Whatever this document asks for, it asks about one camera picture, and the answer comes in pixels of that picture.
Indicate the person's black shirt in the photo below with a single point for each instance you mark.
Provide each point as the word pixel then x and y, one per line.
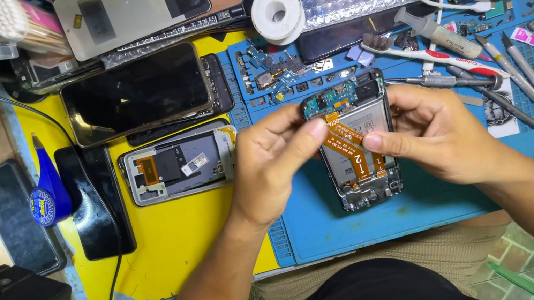
pixel 384 294

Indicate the pink sticker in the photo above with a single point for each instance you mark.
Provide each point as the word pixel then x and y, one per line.
pixel 526 37

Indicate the dark phone with black frame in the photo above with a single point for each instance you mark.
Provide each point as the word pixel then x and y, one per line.
pixel 219 85

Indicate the white and red toothbrush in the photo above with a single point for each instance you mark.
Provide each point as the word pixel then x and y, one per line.
pixel 433 57

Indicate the yellow cutting mat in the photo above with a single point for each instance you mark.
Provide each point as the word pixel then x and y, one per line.
pixel 176 248

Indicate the glossy black phone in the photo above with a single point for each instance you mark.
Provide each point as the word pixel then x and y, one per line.
pixel 97 217

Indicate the person's left hand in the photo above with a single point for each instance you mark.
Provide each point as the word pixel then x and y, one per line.
pixel 265 171

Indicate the blue glue tube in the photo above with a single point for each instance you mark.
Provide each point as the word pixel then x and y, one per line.
pixel 51 195

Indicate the heap of small phone parts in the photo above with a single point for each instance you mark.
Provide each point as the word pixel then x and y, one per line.
pixel 276 72

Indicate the white printed card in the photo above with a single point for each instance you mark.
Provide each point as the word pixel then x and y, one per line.
pixel 497 118

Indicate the dark metal pry tool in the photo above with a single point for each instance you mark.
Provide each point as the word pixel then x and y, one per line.
pixel 497 99

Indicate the metal screwdriver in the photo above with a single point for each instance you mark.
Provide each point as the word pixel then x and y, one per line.
pixel 436 81

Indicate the smartphone with battery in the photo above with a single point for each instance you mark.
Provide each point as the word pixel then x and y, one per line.
pixel 357 189

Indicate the white tape roll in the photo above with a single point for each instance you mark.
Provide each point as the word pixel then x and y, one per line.
pixel 278 11

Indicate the dark grey phone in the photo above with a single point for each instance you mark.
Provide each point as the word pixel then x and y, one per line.
pixel 15 219

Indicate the black phone under bubble wrap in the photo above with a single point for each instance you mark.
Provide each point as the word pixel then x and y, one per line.
pixel 335 39

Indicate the white-backed phone display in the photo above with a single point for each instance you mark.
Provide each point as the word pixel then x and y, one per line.
pixel 130 14

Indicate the bundle of cotton swabs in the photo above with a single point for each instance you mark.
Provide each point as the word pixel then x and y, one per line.
pixel 1 20

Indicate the blue repair mat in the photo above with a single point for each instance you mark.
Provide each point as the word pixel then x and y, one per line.
pixel 321 226

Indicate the silver phone mid frame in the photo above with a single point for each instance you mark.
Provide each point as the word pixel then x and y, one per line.
pixel 179 165

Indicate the person's right hand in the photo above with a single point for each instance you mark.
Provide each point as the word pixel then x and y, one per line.
pixel 446 144

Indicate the grey paste syringe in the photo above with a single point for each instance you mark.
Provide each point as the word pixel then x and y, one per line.
pixel 440 34

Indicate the black-screen phone with gold frame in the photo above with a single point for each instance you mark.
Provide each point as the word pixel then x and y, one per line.
pixel 137 92

